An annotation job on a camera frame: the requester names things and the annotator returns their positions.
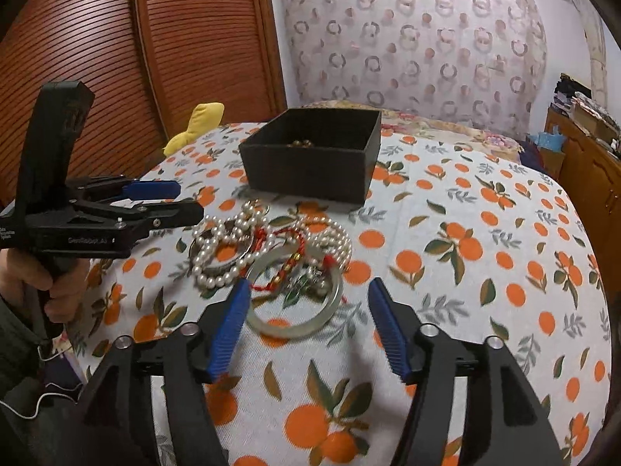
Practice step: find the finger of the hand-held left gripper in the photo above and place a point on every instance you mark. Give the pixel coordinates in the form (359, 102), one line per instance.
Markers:
(150, 189)
(179, 216)

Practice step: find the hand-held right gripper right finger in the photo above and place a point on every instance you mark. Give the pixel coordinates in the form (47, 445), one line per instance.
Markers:
(388, 330)

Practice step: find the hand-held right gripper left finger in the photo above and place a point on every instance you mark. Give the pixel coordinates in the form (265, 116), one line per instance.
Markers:
(230, 330)

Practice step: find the pale jade bangle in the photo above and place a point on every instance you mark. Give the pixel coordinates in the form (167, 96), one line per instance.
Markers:
(320, 323)

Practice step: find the black jewelry box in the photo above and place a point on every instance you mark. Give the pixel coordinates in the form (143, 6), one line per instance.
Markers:
(310, 165)

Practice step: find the person's left forearm dark sleeve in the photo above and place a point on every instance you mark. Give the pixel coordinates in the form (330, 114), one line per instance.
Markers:
(17, 349)

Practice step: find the person's left hand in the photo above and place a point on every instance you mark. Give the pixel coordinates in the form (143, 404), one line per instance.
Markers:
(68, 296)

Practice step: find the orange fruit print tablecloth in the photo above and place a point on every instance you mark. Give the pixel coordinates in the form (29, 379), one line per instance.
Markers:
(461, 301)

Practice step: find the yellow plush toy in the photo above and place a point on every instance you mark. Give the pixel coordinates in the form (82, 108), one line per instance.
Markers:
(199, 124)

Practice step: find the brown wooden louvered wardrobe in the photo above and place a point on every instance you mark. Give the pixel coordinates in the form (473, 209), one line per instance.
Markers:
(145, 58)

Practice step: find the floral bed blanket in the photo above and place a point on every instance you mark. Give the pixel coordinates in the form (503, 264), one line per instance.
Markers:
(436, 124)

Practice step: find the dark blue bedsheet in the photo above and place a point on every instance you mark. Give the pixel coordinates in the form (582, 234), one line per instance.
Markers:
(531, 155)

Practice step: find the brown wooden cabinet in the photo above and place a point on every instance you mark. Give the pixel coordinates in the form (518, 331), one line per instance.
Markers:
(587, 165)

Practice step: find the clutter pile on cabinet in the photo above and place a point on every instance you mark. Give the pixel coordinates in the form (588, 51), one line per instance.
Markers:
(589, 107)

